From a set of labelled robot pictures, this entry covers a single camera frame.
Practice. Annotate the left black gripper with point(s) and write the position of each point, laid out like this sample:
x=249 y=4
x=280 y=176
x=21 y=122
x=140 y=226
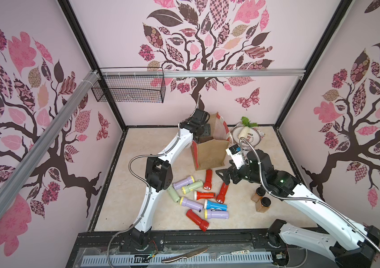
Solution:
x=206 y=129

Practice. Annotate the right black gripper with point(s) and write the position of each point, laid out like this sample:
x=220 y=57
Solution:
x=233 y=174

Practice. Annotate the brown jute tote bag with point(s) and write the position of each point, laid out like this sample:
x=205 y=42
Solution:
x=209 y=152

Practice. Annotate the red flashlight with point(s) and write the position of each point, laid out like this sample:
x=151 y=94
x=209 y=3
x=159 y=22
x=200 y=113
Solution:
x=208 y=180
x=203 y=195
x=220 y=198
x=202 y=224

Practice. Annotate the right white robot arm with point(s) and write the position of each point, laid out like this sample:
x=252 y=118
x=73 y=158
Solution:
x=344 y=241

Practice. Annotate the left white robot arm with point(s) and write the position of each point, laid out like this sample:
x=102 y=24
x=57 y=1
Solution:
x=158 y=175

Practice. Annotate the spice jar black lid rear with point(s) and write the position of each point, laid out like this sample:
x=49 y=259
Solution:
x=259 y=194

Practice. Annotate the white toy radish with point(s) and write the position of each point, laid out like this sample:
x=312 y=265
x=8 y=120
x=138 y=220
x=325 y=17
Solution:
x=247 y=125

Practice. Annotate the purple flashlight upper middle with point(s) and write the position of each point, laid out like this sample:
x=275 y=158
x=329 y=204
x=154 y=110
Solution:
x=187 y=181

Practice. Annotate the purple flashlight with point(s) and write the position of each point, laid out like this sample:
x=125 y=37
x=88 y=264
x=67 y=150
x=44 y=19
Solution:
x=214 y=214
x=187 y=181
x=185 y=202

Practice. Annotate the blue flashlight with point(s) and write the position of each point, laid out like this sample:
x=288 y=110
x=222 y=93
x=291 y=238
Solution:
x=214 y=206

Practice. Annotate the light green flashlight middle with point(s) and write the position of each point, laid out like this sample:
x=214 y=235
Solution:
x=192 y=187

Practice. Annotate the light green flashlight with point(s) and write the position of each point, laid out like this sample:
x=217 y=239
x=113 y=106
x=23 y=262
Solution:
x=173 y=194
x=192 y=187

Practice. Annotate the purple flashlight lower right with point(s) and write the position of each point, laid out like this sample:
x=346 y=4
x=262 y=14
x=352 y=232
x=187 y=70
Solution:
x=214 y=214

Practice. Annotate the light green flashlight left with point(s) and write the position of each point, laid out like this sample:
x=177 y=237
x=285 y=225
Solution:
x=173 y=194

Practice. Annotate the purple flashlight lower left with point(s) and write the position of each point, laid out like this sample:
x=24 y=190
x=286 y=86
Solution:
x=185 y=202

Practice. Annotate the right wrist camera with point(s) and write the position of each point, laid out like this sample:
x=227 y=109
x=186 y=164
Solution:
x=236 y=155

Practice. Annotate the horizontal aluminium rail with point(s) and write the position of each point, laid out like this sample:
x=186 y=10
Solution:
x=206 y=73

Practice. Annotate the black wire basket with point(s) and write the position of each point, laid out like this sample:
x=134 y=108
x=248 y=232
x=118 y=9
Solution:
x=130 y=84

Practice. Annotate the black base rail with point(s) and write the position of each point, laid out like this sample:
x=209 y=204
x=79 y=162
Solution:
x=183 y=238

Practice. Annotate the diagonal aluminium rail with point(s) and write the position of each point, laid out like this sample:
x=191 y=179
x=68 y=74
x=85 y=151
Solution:
x=14 y=184

